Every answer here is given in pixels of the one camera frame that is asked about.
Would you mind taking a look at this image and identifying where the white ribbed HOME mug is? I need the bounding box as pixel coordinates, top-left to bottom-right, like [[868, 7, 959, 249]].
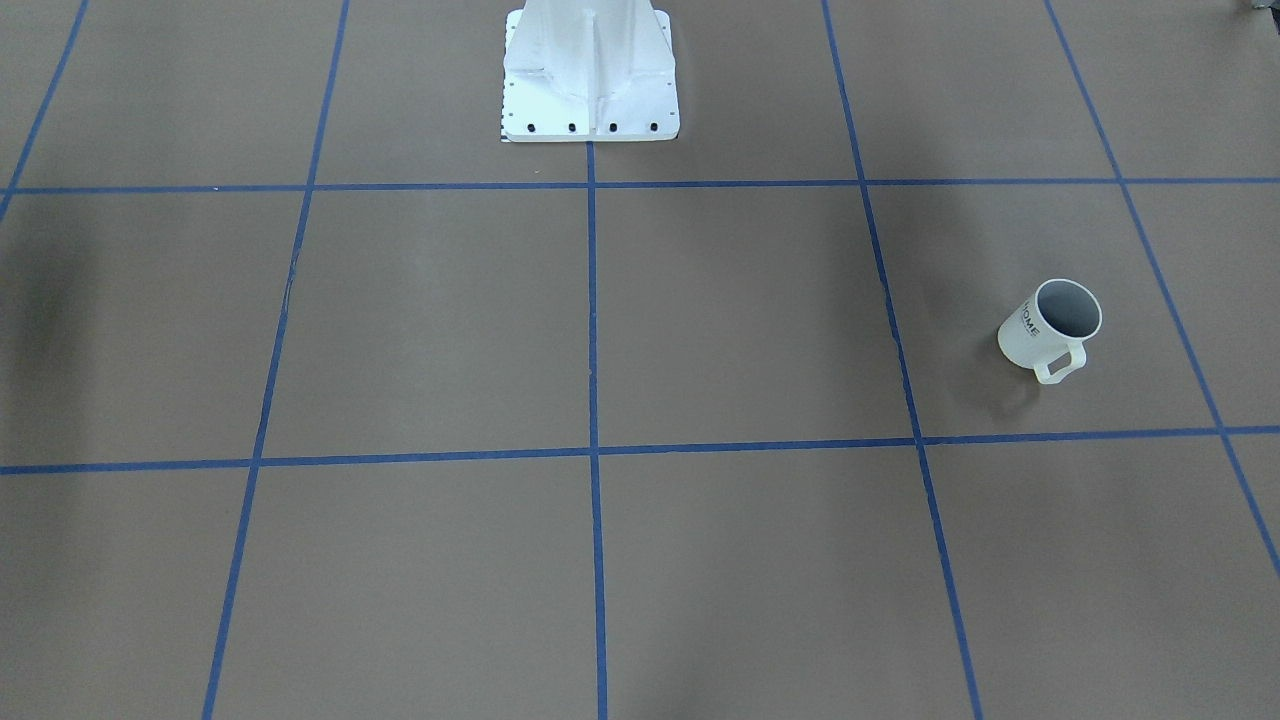
[[997, 278, 1103, 386]]

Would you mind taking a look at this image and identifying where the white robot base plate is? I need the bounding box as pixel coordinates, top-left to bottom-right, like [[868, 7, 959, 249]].
[[500, 1, 681, 143]]

